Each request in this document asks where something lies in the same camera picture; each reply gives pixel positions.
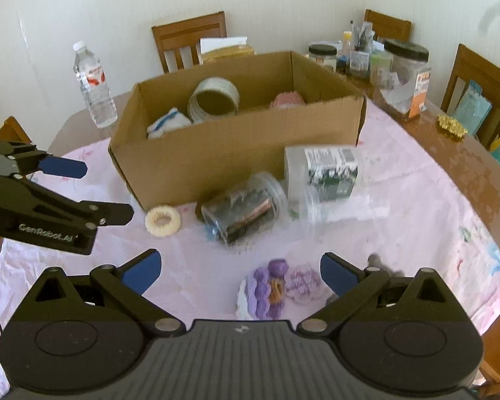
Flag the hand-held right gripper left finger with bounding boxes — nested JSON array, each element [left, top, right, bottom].
[[23, 249, 188, 338]]

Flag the clear jar dark contents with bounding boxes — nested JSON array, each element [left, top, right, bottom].
[[200, 171, 288, 251]]

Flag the dark purple crochet ball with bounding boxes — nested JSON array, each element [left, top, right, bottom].
[[268, 259, 289, 279]]

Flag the pink tablecloth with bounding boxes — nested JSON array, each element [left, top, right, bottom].
[[0, 100, 500, 396]]

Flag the pen holder with pens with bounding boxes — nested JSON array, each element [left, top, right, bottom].
[[349, 21, 376, 78]]

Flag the clear tape roll green print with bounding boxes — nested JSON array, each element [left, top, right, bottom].
[[187, 76, 241, 125]]

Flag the teal packet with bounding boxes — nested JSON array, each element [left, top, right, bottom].
[[452, 80, 493, 136]]

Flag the brown crochet ring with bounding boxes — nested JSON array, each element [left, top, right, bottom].
[[269, 279, 285, 305]]

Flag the yellow lid bottle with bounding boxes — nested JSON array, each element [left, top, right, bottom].
[[342, 29, 355, 65]]

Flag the white knitted glove blue stripe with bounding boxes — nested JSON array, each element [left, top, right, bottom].
[[147, 107, 192, 140]]

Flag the clear plastic jar white lid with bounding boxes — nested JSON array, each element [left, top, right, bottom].
[[284, 146, 359, 203]]

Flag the purple white crochet piece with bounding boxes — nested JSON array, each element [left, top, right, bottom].
[[236, 267, 286, 321]]

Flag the small jar black lid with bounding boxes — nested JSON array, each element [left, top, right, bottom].
[[307, 43, 338, 71]]

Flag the cream crochet ring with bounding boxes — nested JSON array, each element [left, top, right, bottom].
[[145, 204, 182, 238]]

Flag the green lid jar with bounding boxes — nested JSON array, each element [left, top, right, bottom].
[[369, 50, 394, 86]]

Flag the large clear jar black lid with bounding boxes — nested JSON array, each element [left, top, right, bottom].
[[377, 38, 432, 122]]

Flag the tissue box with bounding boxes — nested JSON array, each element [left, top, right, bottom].
[[199, 37, 256, 65]]

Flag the lilac crochet flower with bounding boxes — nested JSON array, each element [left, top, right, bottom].
[[284, 264, 322, 304]]

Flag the cardboard box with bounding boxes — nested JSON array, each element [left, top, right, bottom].
[[108, 50, 367, 211]]

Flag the wooden desktop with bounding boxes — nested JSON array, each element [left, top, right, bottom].
[[46, 62, 500, 334]]

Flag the plastic water bottle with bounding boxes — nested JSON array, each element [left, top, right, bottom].
[[72, 41, 118, 129]]

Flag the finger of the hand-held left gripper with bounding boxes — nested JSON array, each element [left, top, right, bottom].
[[21, 182, 135, 231], [6, 143, 88, 181]]

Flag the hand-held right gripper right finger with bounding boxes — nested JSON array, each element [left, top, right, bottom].
[[297, 252, 463, 338]]

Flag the ribbed knitted cloth roll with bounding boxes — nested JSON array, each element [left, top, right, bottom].
[[271, 91, 306, 109]]

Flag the gold coaster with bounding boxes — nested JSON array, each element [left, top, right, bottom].
[[437, 116, 468, 139]]

